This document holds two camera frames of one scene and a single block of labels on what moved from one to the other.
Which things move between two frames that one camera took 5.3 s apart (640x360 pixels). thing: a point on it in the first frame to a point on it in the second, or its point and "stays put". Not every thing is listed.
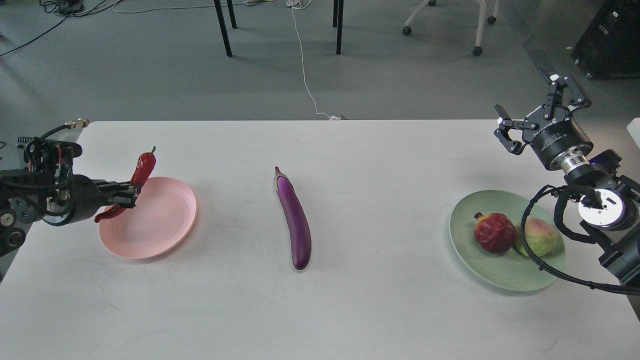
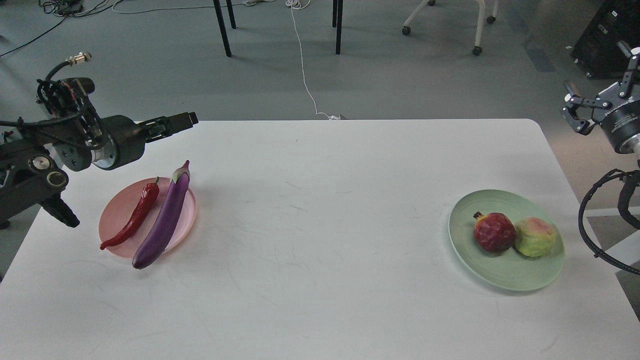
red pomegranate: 494,232 stays put
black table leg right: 338,8 stays put
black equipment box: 610,49 stays put
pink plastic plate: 164,213 stays put
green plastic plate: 512,270 stays put
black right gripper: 550,130 to 620,120
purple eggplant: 298,224 to 162,230
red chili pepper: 144,166 to 150,193
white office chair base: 477,50 stays put
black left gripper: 85,191 to 125,140
